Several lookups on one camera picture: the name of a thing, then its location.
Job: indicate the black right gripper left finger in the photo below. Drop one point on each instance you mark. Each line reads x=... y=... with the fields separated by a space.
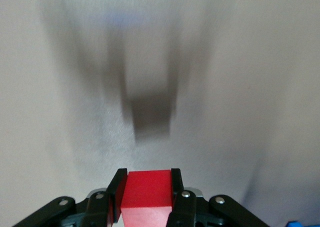
x=100 y=209

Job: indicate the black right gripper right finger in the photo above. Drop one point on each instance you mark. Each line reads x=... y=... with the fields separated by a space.
x=185 y=209

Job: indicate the red cube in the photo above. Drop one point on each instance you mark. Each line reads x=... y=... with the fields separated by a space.
x=147 y=194

